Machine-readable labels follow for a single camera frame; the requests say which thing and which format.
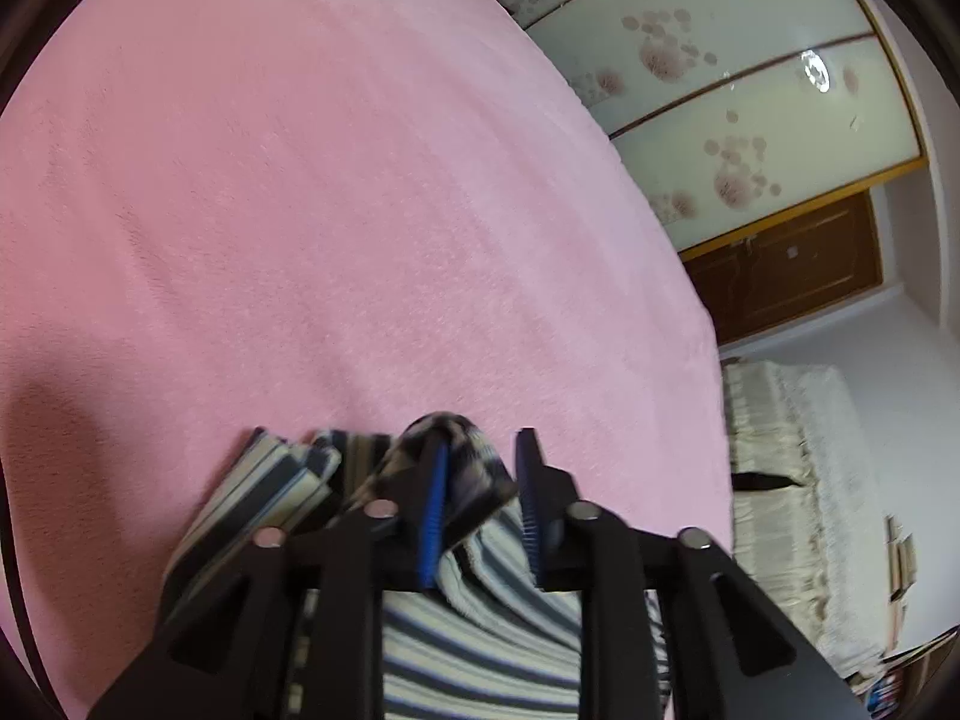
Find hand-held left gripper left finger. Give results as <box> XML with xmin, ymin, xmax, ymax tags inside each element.
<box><xmin>86</xmin><ymin>439</ymin><xmax>451</xmax><ymax>720</ymax></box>

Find cream lace furniture cover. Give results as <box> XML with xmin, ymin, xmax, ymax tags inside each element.
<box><xmin>720</xmin><ymin>360</ymin><xmax>901</xmax><ymax>680</ymax></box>

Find brown wooden door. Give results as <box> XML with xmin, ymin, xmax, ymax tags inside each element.
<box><xmin>679</xmin><ymin>191</ymin><xmax>886</xmax><ymax>346</ymax></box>

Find stack of books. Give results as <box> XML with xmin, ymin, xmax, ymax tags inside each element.
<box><xmin>885</xmin><ymin>514</ymin><xmax>920</xmax><ymax>602</ymax></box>

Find wooden bookshelf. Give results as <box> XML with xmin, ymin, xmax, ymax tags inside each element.
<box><xmin>847</xmin><ymin>630</ymin><xmax>960</xmax><ymax>720</ymax></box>

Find striped long-sleeve shirt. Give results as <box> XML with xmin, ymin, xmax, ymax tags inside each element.
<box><xmin>161</xmin><ymin>411</ymin><xmax>672</xmax><ymax>720</ymax></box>

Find floral sliding wardrobe doors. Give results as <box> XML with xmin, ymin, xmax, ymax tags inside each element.
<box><xmin>450</xmin><ymin>0</ymin><xmax>927</xmax><ymax>263</ymax></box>

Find pink blanket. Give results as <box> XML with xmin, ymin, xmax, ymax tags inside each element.
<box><xmin>0</xmin><ymin>0</ymin><xmax>736</xmax><ymax>720</ymax></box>

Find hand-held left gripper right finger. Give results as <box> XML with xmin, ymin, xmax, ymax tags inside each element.
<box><xmin>514</xmin><ymin>427</ymin><xmax>875</xmax><ymax>720</ymax></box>

